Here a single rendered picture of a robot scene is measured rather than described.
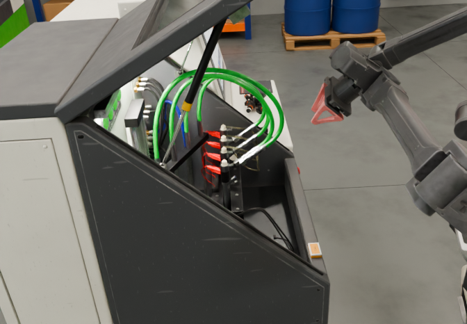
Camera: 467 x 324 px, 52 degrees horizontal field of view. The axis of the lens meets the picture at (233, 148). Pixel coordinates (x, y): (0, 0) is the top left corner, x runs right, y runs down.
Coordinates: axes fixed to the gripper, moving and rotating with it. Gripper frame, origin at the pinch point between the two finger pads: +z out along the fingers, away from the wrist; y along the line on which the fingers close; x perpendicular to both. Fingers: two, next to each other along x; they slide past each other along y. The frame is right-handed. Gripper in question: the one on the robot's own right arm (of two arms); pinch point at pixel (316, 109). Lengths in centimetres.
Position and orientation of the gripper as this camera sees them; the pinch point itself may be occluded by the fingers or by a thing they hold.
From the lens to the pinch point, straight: 154.3
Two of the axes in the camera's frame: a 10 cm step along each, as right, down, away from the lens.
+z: -6.4, 5.8, 5.0
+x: -2.2, 4.8, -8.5
